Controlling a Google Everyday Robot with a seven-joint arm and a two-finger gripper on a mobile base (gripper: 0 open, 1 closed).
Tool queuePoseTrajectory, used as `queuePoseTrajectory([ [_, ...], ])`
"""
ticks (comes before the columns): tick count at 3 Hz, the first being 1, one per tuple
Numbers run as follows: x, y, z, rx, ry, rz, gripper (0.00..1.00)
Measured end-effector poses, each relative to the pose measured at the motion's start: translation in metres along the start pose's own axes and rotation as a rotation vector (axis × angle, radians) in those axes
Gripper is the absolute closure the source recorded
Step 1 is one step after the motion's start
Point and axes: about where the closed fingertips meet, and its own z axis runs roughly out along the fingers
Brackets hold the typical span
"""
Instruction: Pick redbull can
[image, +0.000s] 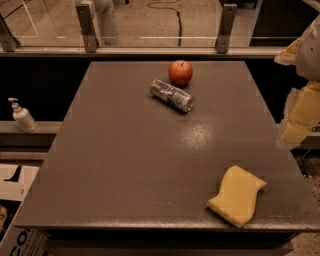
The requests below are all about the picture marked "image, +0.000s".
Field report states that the red apple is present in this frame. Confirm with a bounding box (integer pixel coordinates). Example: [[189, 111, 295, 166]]
[[168, 60, 193, 86]]

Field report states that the white cardboard box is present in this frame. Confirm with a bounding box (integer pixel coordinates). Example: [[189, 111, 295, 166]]
[[0, 164, 49, 256]]

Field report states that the white pump dispenser bottle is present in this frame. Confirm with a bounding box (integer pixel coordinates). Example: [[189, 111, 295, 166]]
[[8, 97, 37, 132]]

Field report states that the yellow sponge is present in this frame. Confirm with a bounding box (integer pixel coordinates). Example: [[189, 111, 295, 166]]
[[207, 165, 267, 228]]

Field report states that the right metal railing bracket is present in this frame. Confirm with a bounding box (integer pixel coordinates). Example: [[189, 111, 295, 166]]
[[216, 3, 237, 54]]

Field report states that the metal railing bracket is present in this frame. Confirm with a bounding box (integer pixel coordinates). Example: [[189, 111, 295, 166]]
[[216, 3, 237, 54], [0, 13, 21, 52], [75, 0, 99, 53]]

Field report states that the left metal railing bracket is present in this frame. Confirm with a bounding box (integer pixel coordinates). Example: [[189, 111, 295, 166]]
[[0, 13, 21, 52]]

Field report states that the silver redbull can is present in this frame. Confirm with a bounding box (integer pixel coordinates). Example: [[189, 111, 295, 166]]
[[150, 79, 194, 113]]

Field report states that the black floor cable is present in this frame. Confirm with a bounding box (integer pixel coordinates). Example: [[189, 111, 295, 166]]
[[147, 0, 184, 47]]

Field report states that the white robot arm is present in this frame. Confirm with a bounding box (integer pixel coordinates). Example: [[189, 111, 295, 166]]
[[274, 15, 320, 150]]

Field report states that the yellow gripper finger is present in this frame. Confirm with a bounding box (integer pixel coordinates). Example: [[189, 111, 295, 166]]
[[276, 81, 320, 150], [274, 38, 301, 66]]

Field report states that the middle metal railing bracket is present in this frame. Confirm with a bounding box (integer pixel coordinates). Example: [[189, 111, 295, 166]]
[[75, 0, 99, 53]]

